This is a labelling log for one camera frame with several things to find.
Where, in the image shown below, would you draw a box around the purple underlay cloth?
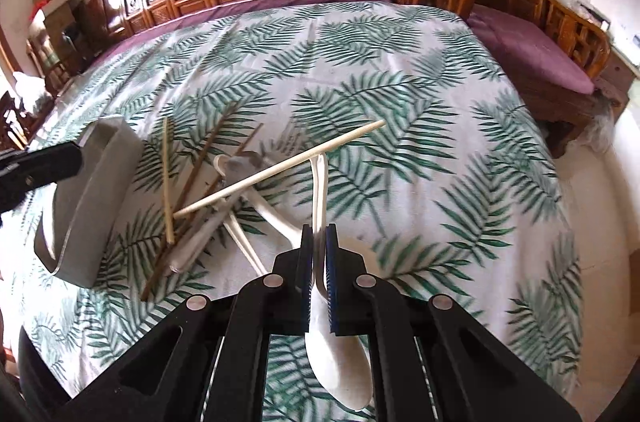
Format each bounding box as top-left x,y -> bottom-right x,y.
91,0 -> 392,68

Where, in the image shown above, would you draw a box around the purple seat cushion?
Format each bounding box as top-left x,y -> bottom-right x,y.
468,4 -> 594,95

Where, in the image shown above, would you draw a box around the light bamboo chopstick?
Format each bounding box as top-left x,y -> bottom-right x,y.
162,117 -> 175,247

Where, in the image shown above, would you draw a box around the stacked cardboard boxes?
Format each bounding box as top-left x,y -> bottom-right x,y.
27,0 -> 76,72

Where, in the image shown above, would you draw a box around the white plastic spoon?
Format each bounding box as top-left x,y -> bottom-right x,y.
305,153 -> 373,410

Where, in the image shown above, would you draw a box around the wooden chair by window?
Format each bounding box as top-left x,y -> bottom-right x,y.
0,91 -> 53,151

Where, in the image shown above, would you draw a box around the cream chopstick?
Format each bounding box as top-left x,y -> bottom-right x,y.
174,119 -> 386,219

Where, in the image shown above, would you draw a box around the dark brown wooden chopstick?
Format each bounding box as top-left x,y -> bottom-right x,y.
154,102 -> 239,271

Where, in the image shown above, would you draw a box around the white plastic fork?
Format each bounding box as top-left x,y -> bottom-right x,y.
214,151 -> 302,276

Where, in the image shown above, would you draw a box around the green leaf pattern tablecloth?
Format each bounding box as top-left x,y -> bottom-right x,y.
1,2 -> 582,421

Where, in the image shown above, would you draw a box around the grey utensil tray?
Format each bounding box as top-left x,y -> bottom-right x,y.
34,116 -> 143,289

